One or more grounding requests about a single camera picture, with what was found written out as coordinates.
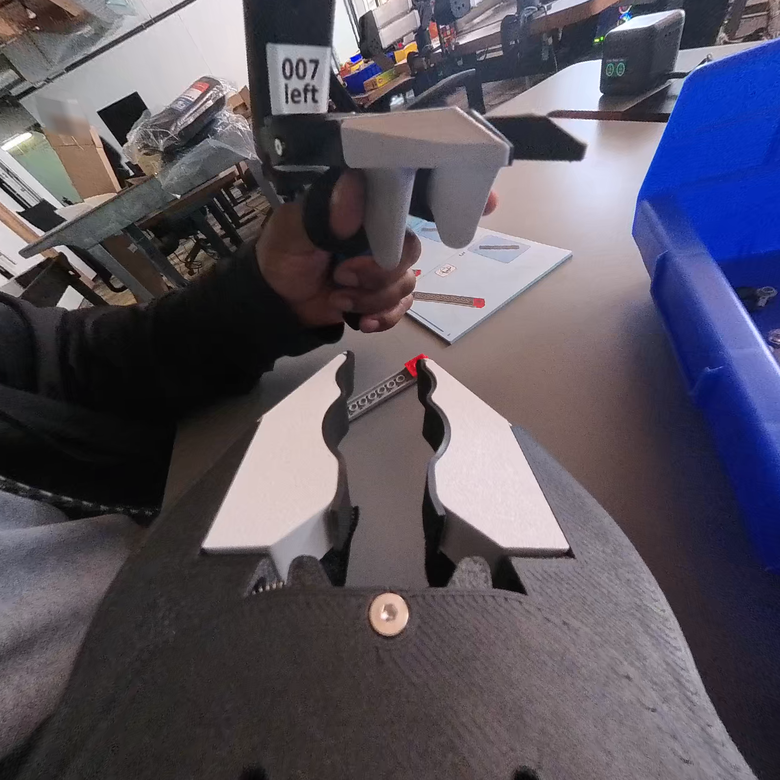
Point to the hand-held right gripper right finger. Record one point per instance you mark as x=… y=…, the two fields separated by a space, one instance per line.
x=493 y=487

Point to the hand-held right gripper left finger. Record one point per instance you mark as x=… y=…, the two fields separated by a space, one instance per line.
x=274 y=481

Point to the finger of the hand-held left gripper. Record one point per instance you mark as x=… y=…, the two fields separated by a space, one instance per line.
x=420 y=137
x=536 y=139

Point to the long grey brick plate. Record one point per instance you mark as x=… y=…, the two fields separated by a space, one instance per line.
x=378 y=393

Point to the small red brick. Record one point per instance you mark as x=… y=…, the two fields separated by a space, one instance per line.
x=415 y=364

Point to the person's left forearm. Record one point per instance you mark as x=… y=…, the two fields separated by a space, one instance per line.
x=152 y=365

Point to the grey desk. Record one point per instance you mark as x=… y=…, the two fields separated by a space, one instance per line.
x=579 y=341

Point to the person's left hand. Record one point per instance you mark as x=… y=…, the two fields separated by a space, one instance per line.
x=292 y=268

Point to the row of colourful small bins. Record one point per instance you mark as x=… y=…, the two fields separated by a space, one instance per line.
x=375 y=70

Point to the grey background table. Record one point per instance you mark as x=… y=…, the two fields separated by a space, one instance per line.
x=548 y=18

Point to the plastic-wrapped dark bundle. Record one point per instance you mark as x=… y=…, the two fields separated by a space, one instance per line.
x=189 y=116

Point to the black box device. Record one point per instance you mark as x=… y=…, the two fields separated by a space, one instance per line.
x=640 y=52

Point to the pale blue instruction booklet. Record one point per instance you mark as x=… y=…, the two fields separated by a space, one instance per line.
x=524 y=274

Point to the dark monitor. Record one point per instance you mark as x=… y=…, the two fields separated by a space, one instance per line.
x=125 y=116

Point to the blue plastic bin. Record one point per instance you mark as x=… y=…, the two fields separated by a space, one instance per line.
x=701 y=256

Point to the cardboard box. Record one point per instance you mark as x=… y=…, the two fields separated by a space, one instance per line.
x=85 y=164

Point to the grey metal workbench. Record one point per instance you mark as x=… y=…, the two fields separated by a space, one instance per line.
x=109 y=210

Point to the pile of toy bricks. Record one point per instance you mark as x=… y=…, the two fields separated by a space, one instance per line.
x=762 y=304

